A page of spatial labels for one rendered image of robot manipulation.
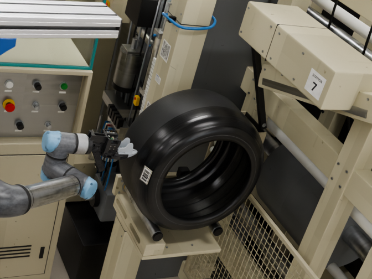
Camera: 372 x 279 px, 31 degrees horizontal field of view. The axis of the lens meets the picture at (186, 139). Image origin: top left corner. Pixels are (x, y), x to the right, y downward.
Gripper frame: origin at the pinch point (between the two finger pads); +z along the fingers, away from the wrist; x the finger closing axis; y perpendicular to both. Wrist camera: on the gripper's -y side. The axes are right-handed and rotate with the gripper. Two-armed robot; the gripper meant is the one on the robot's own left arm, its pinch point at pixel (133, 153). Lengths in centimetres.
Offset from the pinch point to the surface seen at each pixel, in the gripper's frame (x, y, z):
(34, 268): 56, -110, 3
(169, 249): -8.7, -39.9, 27.3
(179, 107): 2.8, 20.0, 13.3
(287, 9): 20, 61, 55
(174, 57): 26.2, 30.0, 18.0
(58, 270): 67, -122, 23
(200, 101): 2.9, 23.7, 21.4
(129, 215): 7.8, -35.8, 13.7
